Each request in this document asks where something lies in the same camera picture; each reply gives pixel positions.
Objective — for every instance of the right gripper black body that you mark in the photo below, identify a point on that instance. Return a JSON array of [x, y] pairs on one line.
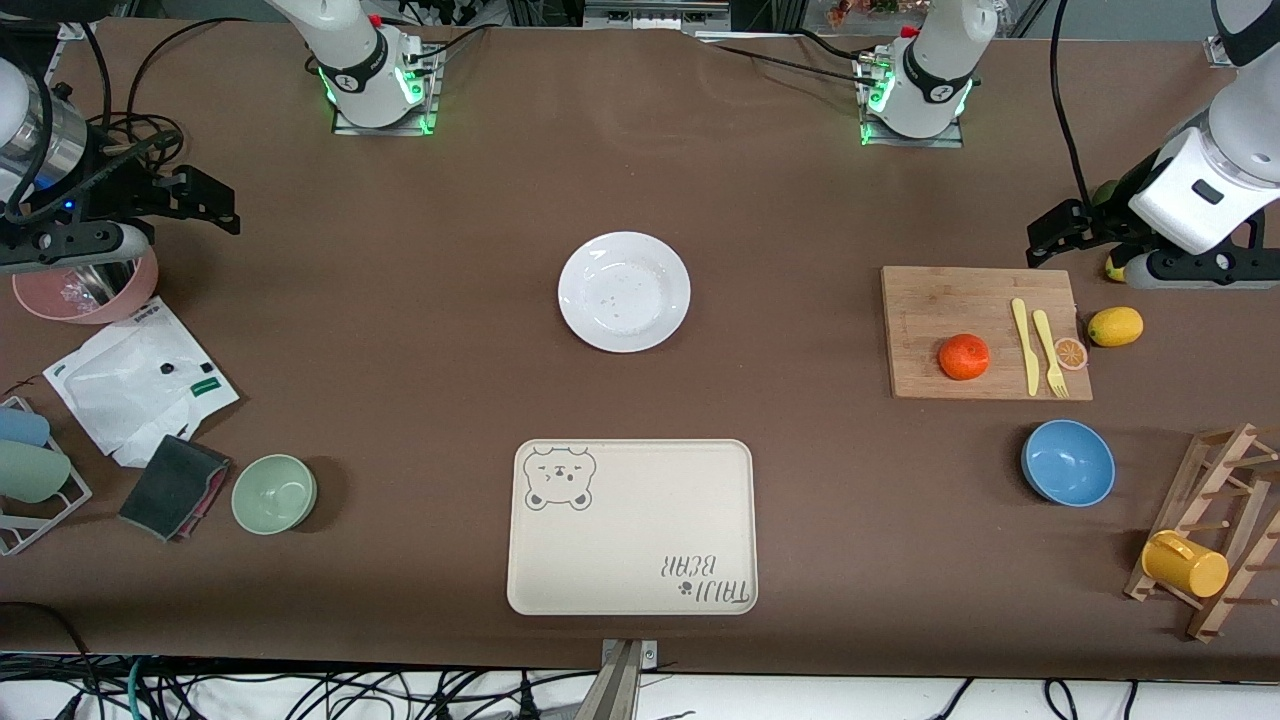
[[118, 197]]

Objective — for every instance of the orange fruit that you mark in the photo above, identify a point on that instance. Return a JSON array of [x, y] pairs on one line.
[[964, 357]]

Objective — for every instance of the white round plate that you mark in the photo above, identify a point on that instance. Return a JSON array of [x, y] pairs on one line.
[[624, 292]]

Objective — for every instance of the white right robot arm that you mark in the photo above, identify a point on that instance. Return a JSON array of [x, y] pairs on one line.
[[350, 60]]

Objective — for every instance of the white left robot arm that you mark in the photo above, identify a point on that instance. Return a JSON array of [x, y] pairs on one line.
[[935, 70]]

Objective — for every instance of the yellow lemon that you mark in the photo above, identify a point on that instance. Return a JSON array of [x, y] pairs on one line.
[[1115, 327], [1115, 270]]

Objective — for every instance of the green lime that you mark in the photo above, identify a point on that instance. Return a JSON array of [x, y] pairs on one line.
[[1104, 190]]

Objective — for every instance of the pink bowl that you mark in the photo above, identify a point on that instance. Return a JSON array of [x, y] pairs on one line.
[[40, 298]]

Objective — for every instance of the yellow plastic fork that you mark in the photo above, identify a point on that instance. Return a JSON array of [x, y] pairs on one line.
[[1048, 350]]

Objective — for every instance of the yellow plastic knife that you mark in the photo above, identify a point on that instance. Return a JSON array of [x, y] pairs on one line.
[[1026, 350]]

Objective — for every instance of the toy orange slice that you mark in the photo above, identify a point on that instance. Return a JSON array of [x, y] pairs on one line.
[[1071, 354]]

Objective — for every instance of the bamboo cutting board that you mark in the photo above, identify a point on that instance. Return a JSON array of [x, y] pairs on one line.
[[940, 310]]

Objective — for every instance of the white plastic bag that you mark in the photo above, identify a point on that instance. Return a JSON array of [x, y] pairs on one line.
[[130, 385]]

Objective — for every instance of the pale blue cup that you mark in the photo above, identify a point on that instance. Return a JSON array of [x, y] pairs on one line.
[[22, 427]]

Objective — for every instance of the blue bowl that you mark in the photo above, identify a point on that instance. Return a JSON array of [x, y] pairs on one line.
[[1068, 463]]

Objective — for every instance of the pale green cup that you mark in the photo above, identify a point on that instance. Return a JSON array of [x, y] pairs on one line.
[[30, 472]]

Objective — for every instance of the grey pink folded cloth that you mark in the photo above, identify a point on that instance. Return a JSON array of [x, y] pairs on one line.
[[170, 487]]

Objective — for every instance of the pale green bowl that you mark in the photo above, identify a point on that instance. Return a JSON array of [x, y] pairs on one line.
[[274, 494]]

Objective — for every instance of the yellow mug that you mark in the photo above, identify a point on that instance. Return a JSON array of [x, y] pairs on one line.
[[1185, 565]]

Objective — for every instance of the wooden cup rack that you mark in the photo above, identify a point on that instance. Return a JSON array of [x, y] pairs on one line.
[[1225, 590]]

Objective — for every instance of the beige bear print tray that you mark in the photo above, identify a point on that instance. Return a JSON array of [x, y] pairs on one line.
[[640, 540]]

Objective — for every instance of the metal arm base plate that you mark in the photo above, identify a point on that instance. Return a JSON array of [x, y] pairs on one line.
[[868, 135], [430, 95]]

